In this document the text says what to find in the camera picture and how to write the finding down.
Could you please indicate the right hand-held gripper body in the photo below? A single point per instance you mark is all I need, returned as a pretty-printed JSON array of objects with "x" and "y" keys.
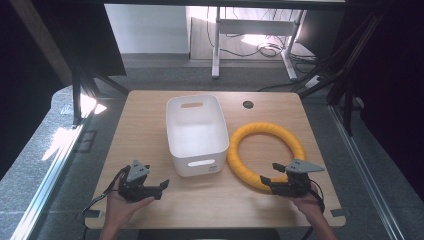
[{"x": 295, "y": 183}]

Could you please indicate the person's left hand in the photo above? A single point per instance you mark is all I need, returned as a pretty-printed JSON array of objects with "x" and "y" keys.
[{"x": 118, "y": 208}]

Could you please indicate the dark floor socket plate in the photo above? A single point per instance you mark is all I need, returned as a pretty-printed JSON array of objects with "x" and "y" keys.
[{"x": 87, "y": 141}]

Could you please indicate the black tripod stand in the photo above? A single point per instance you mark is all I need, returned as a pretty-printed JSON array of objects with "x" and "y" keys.
[{"x": 346, "y": 66}]

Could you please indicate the white power strip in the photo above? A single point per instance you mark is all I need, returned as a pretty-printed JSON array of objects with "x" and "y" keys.
[{"x": 313, "y": 81}]

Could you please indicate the black metal stand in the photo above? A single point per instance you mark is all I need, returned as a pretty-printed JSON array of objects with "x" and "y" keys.
[{"x": 77, "y": 96}]

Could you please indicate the person's right hand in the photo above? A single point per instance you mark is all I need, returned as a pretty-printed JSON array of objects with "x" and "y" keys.
[{"x": 311, "y": 205}]

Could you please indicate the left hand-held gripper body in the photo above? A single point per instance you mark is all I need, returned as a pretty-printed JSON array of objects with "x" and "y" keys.
[{"x": 136, "y": 171}]

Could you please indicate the aluminium rail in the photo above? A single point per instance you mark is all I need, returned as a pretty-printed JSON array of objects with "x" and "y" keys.
[
  {"x": 50, "y": 180},
  {"x": 363, "y": 173}
]

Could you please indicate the white desk frame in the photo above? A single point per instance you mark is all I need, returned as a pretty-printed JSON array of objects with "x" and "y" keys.
[{"x": 216, "y": 50}]

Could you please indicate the white plastic basket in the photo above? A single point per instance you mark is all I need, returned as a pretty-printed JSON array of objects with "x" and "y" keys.
[{"x": 196, "y": 136}]

